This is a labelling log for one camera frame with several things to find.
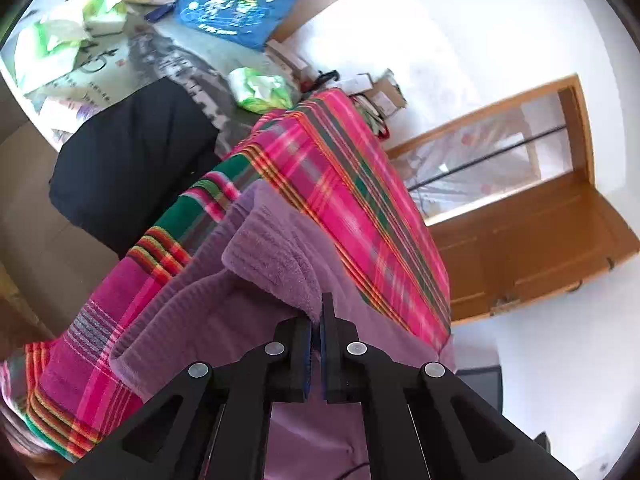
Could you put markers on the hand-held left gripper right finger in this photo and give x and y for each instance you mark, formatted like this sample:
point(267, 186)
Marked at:
point(325, 360)

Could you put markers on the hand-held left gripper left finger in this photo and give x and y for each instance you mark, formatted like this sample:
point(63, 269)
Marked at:
point(306, 360)

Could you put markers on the purple sweater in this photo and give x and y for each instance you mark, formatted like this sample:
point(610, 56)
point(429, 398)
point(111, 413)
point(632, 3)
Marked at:
point(225, 310)

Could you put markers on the black mesh chair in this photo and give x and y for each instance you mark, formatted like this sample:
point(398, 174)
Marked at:
point(480, 385)

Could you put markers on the pink green plaid blanket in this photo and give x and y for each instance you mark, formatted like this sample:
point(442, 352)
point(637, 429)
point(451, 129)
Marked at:
point(340, 175)

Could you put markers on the wooden door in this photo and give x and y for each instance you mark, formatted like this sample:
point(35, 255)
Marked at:
point(540, 250)

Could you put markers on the black cloth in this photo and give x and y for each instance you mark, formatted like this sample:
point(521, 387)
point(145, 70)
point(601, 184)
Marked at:
point(135, 160)

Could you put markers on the green tissue pack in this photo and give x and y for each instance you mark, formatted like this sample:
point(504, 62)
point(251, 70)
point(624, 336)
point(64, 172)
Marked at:
point(260, 90)

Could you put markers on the cardboard box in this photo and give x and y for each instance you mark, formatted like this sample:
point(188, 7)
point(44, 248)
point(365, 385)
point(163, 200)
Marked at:
point(387, 92)

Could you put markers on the grey printed table cover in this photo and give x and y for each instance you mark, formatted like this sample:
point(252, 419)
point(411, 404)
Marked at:
point(150, 60)

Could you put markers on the blue printed bag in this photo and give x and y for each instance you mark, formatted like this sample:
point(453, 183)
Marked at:
point(235, 5)

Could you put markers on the green white tissue package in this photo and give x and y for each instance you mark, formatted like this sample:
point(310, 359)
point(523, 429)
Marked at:
point(45, 55)

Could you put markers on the door frame with plastic curtain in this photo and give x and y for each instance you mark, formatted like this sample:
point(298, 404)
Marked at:
point(480, 160)

